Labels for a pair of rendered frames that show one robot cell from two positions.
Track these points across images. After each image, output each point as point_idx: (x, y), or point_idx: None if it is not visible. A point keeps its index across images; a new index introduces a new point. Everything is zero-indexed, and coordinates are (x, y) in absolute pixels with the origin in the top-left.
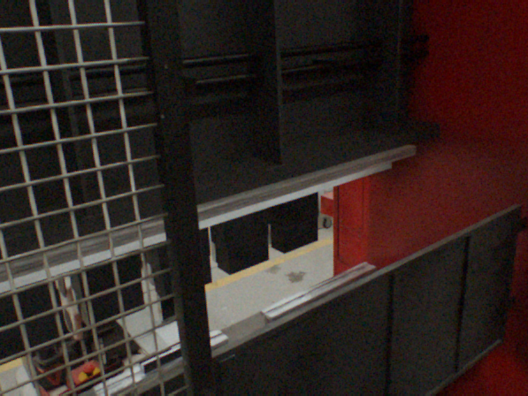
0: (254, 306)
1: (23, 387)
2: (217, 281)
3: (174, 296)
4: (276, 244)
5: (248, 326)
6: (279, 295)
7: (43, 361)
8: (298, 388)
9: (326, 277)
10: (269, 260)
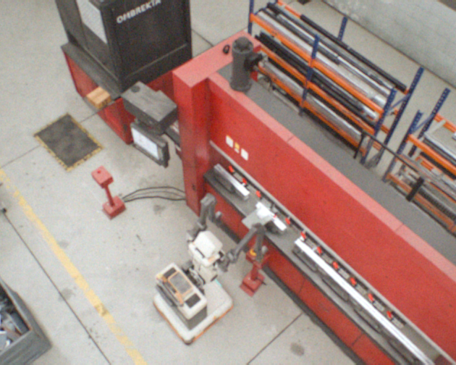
0: (107, 252)
1: (200, 329)
2: (72, 277)
3: (355, 157)
4: (245, 179)
5: (239, 203)
6: (97, 240)
7: (263, 255)
8: None
9: (79, 214)
10: (48, 247)
